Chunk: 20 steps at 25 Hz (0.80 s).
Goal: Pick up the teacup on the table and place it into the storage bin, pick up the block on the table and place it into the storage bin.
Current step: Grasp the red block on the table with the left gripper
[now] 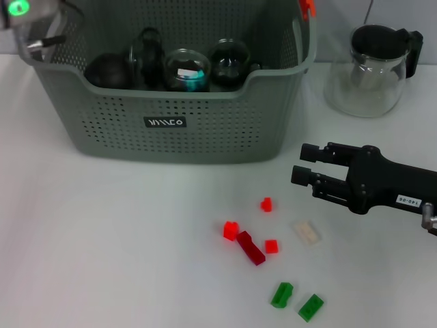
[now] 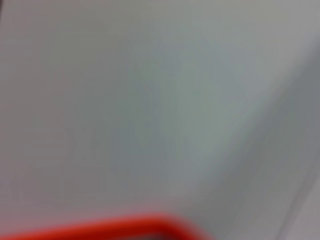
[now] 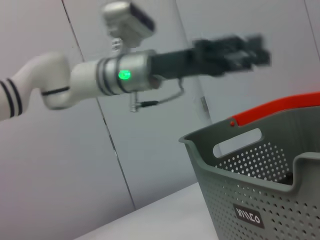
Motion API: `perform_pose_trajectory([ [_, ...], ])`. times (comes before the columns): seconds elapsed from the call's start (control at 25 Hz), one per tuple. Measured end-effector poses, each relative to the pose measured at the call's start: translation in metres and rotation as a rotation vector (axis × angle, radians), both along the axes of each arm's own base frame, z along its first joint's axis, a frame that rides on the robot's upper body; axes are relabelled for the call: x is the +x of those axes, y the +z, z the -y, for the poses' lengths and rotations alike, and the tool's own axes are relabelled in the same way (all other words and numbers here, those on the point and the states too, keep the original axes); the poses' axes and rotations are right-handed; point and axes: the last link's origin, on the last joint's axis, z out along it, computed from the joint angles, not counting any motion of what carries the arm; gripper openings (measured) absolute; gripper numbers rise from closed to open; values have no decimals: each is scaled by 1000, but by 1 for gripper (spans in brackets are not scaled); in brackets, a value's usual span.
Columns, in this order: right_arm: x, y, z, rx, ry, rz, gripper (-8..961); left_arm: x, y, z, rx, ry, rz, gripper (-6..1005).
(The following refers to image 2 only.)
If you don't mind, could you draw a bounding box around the orange basket carry handle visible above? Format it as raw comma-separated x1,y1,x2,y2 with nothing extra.
0,211,216,240

